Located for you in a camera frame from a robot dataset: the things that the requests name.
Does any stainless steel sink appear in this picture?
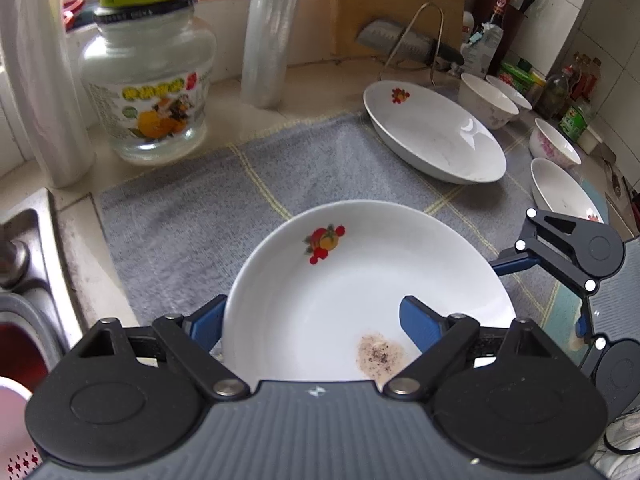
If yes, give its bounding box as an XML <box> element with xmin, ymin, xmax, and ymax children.
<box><xmin>0</xmin><ymin>187</ymin><xmax>86</xmax><ymax>361</ymax></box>

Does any metal utensil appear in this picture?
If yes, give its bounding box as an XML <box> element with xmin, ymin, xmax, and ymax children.
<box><xmin>597</xmin><ymin>142</ymin><xmax>624</xmax><ymax>199</ymax></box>

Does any short plastic wrap roll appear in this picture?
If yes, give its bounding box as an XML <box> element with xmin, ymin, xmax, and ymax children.
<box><xmin>0</xmin><ymin>0</ymin><xmax>97</xmax><ymax>190</ymax></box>

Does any white bowl pink flower print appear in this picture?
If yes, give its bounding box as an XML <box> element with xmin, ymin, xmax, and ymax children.
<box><xmin>529</xmin><ymin>118</ymin><xmax>582</xmax><ymax>171</ymax></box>

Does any dark soy sauce bottle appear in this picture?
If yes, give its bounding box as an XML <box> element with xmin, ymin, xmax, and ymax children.
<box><xmin>482</xmin><ymin>0</ymin><xmax>508</xmax><ymax>36</ymax></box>

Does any dark knife block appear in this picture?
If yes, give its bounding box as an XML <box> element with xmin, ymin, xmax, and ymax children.
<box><xmin>472</xmin><ymin>0</ymin><xmax>528</xmax><ymax>78</ymax></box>

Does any green packet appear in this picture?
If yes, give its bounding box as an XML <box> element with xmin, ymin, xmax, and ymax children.
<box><xmin>500</xmin><ymin>62</ymin><xmax>546</xmax><ymax>93</ymax></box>

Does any white bowl with floral print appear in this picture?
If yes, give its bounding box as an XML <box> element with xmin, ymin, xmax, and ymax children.
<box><xmin>486</xmin><ymin>75</ymin><xmax>532</xmax><ymax>112</ymax></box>
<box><xmin>459</xmin><ymin>73</ymin><xmax>520</xmax><ymax>130</ymax></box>

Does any grey checked dish mat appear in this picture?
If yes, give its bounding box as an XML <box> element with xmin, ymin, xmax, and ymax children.
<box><xmin>97</xmin><ymin>110</ymin><xmax>608</xmax><ymax>361</ymax></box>

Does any red plastic basin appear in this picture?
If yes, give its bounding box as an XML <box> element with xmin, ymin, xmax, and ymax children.
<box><xmin>0</xmin><ymin>322</ymin><xmax>51</xmax><ymax>381</ymax></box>

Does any glass jar with yellow lid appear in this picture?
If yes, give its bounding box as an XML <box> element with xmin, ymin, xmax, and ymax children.
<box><xmin>77</xmin><ymin>0</ymin><xmax>218</xmax><ymax>165</ymax></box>

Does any red and white plastic basket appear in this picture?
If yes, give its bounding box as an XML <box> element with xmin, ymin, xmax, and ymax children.
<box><xmin>0</xmin><ymin>377</ymin><xmax>42</xmax><ymax>480</ymax></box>

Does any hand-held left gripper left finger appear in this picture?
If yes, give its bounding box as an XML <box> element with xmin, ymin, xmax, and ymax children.
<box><xmin>72</xmin><ymin>294</ymin><xmax>251</xmax><ymax>402</ymax></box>

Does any dark bottle with red cap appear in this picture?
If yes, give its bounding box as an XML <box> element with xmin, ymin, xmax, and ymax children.
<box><xmin>537</xmin><ymin>67</ymin><xmax>576</xmax><ymax>120</ymax></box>

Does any bottle with green label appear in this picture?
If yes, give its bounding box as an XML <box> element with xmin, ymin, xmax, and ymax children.
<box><xmin>559</xmin><ymin>99</ymin><xmax>597</xmax><ymax>143</ymax></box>

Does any brown sauce bottle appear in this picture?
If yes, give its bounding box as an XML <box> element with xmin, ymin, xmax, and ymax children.
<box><xmin>586</xmin><ymin>57</ymin><xmax>603</xmax><ymax>101</ymax></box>
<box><xmin>570</xmin><ymin>52</ymin><xmax>591</xmax><ymax>98</ymax></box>

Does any red plastic ring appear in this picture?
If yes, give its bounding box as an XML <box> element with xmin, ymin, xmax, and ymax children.
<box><xmin>62</xmin><ymin>0</ymin><xmax>84</xmax><ymax>29</ymax></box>

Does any clear plastic bottle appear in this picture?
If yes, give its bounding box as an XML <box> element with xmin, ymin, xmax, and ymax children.
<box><xmin>460</xmin><ymin>25</ymin><xmax>503</xmax><ymax>78</ymax></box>

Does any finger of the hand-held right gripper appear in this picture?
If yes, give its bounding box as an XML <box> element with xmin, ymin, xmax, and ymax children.
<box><xmin>489</xmin><ymin>207</ymin><xmax>598</xmax><ymax>295</ymax></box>
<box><xmin>574</xmin><ymin>302</ymin><xmax>608</xmax><ymax>378</ymax></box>

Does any metal sink fitting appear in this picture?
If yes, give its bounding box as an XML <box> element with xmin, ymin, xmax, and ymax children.
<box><xmin>0</xmin><ymin>220</ymin><xmax>29</xmax><ymax>289</ymax></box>

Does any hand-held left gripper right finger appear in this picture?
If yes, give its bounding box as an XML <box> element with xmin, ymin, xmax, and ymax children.
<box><xmin>381</xmin><ymin>296</ymin><xmax>557</xmax><ymax>403</ymax></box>

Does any metal wire rack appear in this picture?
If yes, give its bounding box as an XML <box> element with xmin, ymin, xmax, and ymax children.
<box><xmin>376</xmin><ymin>2</ymin><xmax>446</xmax><ymax>86</ymax></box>

